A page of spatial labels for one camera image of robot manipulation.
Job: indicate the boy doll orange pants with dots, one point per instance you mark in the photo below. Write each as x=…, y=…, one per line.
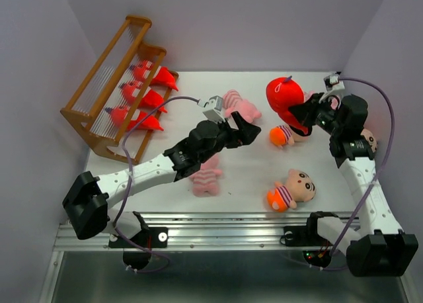
x=285, y=134
x=371, y=139
x=297, y=188

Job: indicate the aluminium front mounting rail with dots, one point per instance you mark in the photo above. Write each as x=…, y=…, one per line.
x=211, y=232

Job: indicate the boy doll orange pants front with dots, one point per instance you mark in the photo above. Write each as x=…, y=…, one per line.
x=297, y=188

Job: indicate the pink striped pig plush back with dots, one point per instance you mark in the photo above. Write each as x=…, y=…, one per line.
x=233, y=102

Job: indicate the pink striped pig plush right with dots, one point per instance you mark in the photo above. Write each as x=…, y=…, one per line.
x=334, y=100

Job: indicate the boy doll orange pants right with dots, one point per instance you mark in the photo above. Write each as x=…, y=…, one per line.
x=371, y=139

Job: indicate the pink striped pig plush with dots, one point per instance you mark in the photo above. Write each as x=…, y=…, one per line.
x=205, y=181
x=233, y=102
x=334, y=100

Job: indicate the wooden tiered shelf rack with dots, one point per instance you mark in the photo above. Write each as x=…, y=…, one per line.
x=100, y=89

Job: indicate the pink striped pig plush front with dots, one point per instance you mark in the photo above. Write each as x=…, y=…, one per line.
x=205, y=181

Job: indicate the red shark plush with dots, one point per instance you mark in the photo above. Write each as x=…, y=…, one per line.
x=118, y=115
x=131, y=89
x=162, y=75
x=282, y=93

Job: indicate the boy doll orange pants middle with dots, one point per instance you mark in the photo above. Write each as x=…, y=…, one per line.
x=285, y=134

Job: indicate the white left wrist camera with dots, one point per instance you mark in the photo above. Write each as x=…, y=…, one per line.
x=212, y=109

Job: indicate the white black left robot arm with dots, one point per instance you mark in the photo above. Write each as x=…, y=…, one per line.
x=90, y=202

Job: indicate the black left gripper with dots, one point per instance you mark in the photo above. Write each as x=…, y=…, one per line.
x=243, y=135

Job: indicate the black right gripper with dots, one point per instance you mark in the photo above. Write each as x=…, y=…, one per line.
x=306, y=110

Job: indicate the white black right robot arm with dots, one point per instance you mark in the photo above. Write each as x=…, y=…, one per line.
x=380, y=248

